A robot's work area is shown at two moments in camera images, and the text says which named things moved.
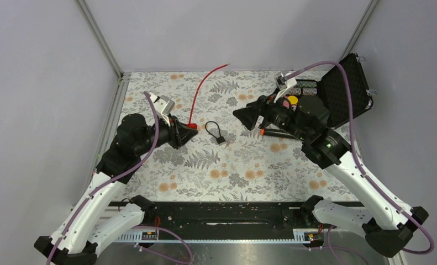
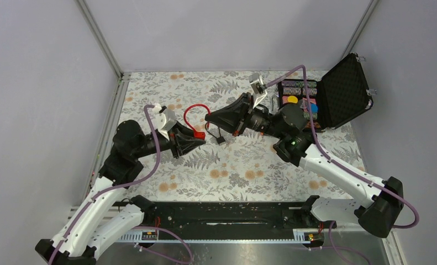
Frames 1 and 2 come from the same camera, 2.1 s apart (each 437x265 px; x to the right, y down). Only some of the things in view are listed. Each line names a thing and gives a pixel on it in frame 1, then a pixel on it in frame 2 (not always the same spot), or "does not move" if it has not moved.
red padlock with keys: x=192 y=125 → x=197 y=134
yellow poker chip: x=293 y=99 does not move
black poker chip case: x=331 y=91 does not move
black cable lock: x=220 y=139 does not move
